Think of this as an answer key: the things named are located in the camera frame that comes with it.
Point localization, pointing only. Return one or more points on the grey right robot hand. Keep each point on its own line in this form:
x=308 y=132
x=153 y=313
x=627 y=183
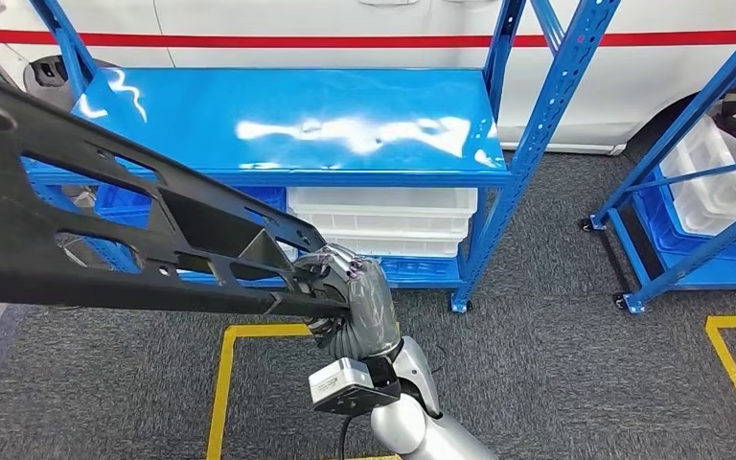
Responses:
x=371 y=311

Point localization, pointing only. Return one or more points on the black perforated plastic panel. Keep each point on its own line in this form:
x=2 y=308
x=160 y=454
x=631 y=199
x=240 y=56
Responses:
x=12 y=241

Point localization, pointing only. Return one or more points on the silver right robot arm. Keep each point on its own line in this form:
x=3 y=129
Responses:
x=419 y=425

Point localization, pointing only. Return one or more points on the blue metal shelf rack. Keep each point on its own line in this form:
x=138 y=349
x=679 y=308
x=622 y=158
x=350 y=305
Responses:
x=279 y=95
x=692 y=114

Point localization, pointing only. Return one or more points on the white car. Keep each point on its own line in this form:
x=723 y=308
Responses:
x=279 y=57

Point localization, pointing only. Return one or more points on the red barrier belt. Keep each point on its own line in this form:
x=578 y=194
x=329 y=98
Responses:
x=279 y=39

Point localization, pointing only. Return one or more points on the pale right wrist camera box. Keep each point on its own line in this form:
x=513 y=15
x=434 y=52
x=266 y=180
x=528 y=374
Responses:
x=336 y=384

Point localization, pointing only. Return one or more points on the chrome stanchion post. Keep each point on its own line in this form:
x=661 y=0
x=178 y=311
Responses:
x=88 y=251

